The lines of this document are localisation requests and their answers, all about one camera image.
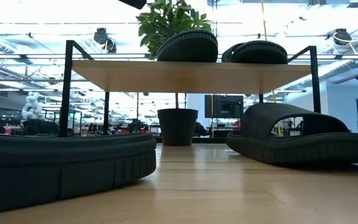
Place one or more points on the wooden shelf with black frame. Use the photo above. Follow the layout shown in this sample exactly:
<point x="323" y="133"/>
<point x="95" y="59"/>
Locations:
<point x="182" y="77"/>

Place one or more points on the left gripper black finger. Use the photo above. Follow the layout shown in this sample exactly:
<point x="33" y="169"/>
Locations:
<point x="134" y="3"/>

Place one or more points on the black foam slide sandal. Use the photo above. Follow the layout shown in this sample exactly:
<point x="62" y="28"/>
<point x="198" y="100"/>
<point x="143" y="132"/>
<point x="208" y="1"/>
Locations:
<point x="57" y="165"/>
<point x="306" y="149"/>
<point x="256" y="54"/>
<point x="186" y="48"/>

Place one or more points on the green plant in black pot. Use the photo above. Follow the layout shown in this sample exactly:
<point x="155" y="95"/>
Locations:
<point x="177" y="124"/>

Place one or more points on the pink cup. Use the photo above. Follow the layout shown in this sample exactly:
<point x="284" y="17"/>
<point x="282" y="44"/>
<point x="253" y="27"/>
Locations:
<point x="7" y="130"/>

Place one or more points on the black ceiling-hung device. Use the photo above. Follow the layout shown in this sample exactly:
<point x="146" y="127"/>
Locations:
<point x="101" y="35"/>
<point x="340" y="35"/>

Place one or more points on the black monitor screen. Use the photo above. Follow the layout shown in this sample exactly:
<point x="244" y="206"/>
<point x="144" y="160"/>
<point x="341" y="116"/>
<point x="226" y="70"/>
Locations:
<point x="224" y="107"/>

